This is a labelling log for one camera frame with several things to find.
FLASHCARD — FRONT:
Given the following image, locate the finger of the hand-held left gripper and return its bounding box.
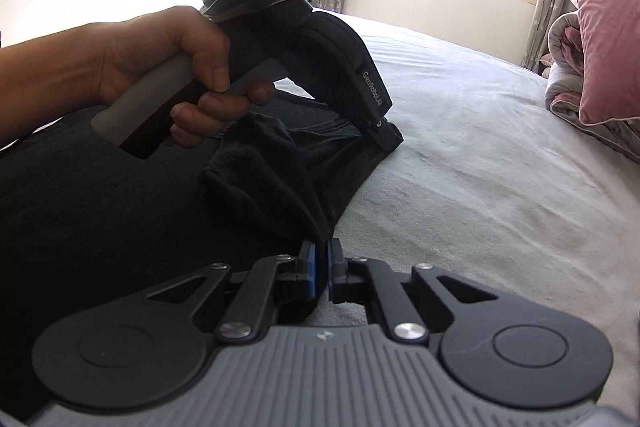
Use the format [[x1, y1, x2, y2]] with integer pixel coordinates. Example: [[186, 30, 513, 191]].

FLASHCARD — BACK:
[[360, 117, 405, 152]]

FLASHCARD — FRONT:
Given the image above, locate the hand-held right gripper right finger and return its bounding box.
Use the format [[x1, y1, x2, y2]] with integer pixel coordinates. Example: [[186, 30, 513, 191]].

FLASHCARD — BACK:
[[326, 238, 501, 346]]

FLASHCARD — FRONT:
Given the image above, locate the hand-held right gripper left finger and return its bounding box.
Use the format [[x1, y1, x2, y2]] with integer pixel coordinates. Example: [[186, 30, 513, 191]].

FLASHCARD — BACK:
[[135, 239, 321, 346]]

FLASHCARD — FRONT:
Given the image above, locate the black garment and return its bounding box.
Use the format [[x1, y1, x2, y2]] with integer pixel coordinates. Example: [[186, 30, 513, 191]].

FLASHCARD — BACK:
[[0, 91, 397, 408]]

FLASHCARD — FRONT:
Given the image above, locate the person's left forearm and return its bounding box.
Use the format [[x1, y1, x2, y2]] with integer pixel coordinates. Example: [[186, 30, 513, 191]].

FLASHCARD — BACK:
[[0, 23, 110, 144]]

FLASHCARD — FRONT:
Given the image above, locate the person's left hand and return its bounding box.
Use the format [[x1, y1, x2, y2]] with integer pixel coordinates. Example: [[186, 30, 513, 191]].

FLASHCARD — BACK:
[[92, 5, 276, 149]]

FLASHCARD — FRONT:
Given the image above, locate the grey bedsheet bed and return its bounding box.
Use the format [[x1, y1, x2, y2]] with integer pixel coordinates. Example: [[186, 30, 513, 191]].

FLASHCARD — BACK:
[[270, 6, 640, 408]]

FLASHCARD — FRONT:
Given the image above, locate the folded grey pink quilt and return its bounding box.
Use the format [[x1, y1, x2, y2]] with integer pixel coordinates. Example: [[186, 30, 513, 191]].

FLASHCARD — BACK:
[[537, 11, 640, 164]]

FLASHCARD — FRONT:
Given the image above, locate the large pink velvet pillow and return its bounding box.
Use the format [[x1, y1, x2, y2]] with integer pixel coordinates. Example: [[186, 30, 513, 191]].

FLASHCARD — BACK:
[[562, 0, 640, 128]]

